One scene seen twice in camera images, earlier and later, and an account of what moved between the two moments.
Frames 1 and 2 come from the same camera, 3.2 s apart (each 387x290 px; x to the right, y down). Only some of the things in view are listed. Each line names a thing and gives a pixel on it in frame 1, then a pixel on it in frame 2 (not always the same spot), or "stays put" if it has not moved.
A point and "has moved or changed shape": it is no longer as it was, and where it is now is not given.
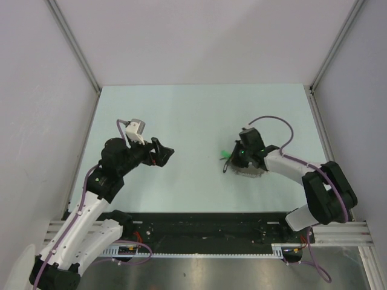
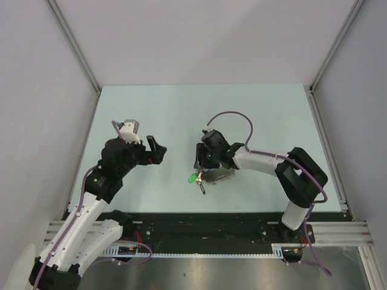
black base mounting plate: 212,230 stays put
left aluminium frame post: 74,41 stays put
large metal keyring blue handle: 250,171 to 213,176
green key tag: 225,154 has moved or changed shape
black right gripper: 237,162 to 200,155
